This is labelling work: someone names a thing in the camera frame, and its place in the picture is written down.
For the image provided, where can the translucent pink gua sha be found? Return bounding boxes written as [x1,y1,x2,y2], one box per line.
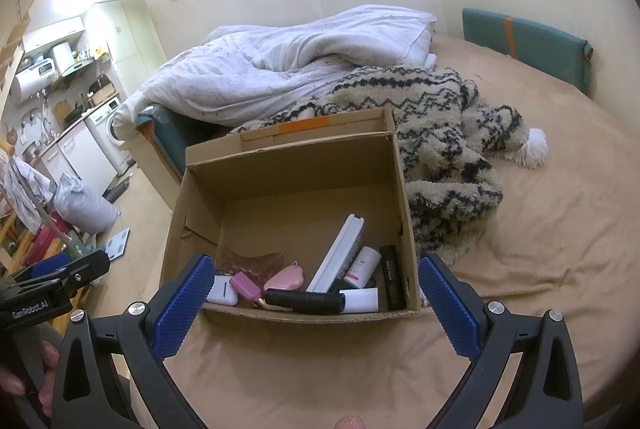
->
[216,246,287,280]

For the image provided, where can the bed with beige sheet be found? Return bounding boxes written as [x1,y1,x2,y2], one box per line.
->
[127,34,640,429]

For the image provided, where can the hanging pale cloth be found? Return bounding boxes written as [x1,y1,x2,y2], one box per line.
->
[2,156,53,232]

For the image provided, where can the small cardboard box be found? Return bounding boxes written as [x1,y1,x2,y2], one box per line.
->
[87,81,116,107]

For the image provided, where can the pink heart-shaped case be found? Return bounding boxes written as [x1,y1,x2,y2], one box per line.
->
[262,261,305,292]

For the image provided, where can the person's left hand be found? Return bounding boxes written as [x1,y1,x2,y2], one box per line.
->
[0,339,61,416]

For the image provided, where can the white bottle red label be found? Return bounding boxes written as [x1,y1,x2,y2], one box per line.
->
[342,246,382,289]

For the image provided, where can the teal footboard cushion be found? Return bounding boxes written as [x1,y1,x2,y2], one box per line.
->
[135,104,231,182]

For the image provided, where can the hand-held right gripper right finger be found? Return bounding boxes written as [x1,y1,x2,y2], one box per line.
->
[417,254,586,429]

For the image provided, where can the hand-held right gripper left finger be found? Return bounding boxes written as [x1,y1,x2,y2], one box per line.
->
[50,253,216,429]

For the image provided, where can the black handle tool with strap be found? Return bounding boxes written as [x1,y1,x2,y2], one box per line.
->
[264,288,346,315]

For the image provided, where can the long white box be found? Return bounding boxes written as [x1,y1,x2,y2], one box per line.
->
[306,214,366,294]

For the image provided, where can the white duvet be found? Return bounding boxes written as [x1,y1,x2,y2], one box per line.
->
[111,4,438,132]

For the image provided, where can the white cylinder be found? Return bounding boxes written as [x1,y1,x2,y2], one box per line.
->
[339,287,379,314]

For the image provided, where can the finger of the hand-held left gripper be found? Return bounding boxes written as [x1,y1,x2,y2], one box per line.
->
[10,251,112,305]
[27,253,75,281]

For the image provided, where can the yellow wooden rack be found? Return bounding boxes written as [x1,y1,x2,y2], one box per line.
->
[0,209,76,335]

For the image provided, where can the black tube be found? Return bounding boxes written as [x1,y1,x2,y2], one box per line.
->
[379,245,407,311]

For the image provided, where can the bathroom scale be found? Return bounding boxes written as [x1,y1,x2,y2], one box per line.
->
[97,228,131,262]

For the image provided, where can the white kitchen base cabinets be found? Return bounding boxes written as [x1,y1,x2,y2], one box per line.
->
[35,124,118,197]

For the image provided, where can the purple pink small case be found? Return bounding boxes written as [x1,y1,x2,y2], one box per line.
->
[229,271,262,302]

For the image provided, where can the cream bed base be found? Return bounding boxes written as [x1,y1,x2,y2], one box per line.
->
[125,129,183,210]

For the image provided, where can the cream black zigzag blanket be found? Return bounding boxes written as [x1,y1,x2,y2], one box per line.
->
[227,65,551,270]

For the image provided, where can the teal headboard cushion orange stripe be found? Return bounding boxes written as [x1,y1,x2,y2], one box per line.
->
[461,7,595,97]

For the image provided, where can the white earbuds case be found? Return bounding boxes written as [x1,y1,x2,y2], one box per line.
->
[206,275,240,307]

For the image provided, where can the white water heater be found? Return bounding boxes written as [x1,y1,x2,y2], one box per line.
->
[11,59,56,102]

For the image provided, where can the red fabric bag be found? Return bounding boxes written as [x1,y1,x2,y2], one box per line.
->
[25,216,71,265]

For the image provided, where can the grey stuffed bag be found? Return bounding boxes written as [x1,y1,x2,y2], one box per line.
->
[52,173,121,235]

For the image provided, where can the white wall cabinet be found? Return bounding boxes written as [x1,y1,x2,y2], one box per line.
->
[21,16,86,54]

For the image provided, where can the tall cream cupboard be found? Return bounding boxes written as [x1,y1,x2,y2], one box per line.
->
[92,0,168,74]

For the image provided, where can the white washing machine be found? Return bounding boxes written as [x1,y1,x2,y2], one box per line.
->
[84,96,132,174]

